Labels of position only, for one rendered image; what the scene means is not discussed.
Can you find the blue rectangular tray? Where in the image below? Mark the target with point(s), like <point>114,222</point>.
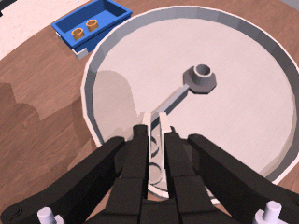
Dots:
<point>104,11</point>

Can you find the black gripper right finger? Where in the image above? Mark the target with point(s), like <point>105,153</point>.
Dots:
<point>246,195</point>

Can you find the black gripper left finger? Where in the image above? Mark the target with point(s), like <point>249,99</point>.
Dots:
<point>73,197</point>

